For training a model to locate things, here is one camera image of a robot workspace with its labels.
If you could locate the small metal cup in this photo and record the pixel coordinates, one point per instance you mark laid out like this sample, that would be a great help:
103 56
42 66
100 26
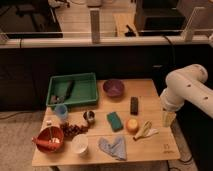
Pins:
89 116

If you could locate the white bracket right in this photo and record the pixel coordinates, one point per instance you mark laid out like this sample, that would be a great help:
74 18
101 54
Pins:
189 30

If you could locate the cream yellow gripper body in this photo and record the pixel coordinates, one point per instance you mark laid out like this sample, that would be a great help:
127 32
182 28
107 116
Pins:
168 118

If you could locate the orange fruit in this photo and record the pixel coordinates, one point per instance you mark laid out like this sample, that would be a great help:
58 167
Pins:
132 125

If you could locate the blue plastic cup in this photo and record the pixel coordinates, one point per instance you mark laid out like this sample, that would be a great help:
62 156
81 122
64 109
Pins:
61 111

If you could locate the bunch of dark grapes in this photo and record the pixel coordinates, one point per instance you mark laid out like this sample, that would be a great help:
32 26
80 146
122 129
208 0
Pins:
73 130

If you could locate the purple bowl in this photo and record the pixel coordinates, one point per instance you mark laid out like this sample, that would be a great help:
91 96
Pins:
113 87

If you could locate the green sponge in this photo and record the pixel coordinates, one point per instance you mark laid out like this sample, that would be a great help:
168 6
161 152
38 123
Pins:
114 121

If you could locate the black object on floor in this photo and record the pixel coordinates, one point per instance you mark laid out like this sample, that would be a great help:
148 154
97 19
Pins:
130 32

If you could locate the black tool in tray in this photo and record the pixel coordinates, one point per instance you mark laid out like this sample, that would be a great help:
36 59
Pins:
55 99

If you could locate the green plastic tray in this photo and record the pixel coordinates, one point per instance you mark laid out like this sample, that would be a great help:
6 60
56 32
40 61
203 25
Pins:
84 92

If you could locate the white paper cup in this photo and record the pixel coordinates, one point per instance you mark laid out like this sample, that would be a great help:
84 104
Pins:
79 144

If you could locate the black box background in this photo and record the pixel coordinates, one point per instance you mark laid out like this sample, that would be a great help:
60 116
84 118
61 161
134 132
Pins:
158 15

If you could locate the white post left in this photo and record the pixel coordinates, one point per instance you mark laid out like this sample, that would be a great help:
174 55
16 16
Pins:
95 25

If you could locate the red bowl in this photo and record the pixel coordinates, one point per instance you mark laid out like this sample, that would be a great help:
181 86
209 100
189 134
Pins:
49 139

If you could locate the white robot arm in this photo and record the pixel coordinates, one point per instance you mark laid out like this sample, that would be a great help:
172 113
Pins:
186 84

